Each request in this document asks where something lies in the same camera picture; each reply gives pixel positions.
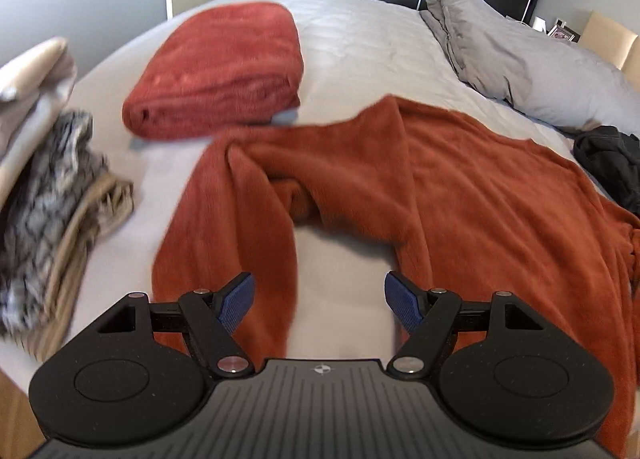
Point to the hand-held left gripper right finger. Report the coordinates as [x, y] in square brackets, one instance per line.
[402, 301]

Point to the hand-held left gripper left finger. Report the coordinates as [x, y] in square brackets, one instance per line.
[239, 301]

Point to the orange fleece sweater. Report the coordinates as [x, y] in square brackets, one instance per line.
[475, 199]

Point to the folded tan striped cloth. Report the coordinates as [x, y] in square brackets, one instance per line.
[95, 219]

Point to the folded rust red blanket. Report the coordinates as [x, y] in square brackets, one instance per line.
[215, 69]

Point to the black hoodie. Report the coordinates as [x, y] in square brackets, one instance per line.
[610, 159]

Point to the bed with grey sheet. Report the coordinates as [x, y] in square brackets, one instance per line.
[360, 39]

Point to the grey pillow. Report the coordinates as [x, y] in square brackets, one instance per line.
[540, 64]

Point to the small white box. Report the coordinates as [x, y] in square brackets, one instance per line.
[539, 24]

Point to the folded beige cloth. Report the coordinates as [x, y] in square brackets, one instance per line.
[30, 69]

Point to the beige padded headboard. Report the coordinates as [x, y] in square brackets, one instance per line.
[605, 34]

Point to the small picture frame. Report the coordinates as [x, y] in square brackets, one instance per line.
[562, 32]

